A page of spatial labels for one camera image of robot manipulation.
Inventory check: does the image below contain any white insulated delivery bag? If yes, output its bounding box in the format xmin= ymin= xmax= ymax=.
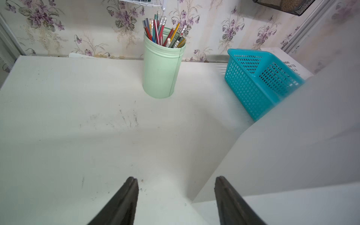
xmin=193 ymin=47 xmax=360 ymax=225

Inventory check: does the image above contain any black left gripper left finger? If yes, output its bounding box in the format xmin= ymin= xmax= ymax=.
xmin=88 ymin=177 xmax=139 ymax=225

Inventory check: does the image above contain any black mesh wall organizer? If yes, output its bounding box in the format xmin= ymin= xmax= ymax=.
xmin=253 ymin=0 xmax=315 ymax=16

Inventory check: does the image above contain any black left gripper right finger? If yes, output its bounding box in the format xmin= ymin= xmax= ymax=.
xmin=214 ymin=176 xmax=266 ymax=225

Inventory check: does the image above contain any teal plastic basket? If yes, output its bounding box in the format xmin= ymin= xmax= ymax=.
xmin=225 ymin=49 xmax=305 ymax=122

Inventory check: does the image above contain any white wire wall basket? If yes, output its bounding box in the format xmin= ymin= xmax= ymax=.
xmin=121 ymin=0 xmax=167 ymax=11

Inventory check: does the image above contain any white book black lettering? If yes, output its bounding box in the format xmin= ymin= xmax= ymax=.
xmin=260 ymin=47 xmax=314 ymax=81

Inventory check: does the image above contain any green pencil cup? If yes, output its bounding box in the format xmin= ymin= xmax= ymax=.
xmin=142 ymin=13 xmax=187 ymax=98

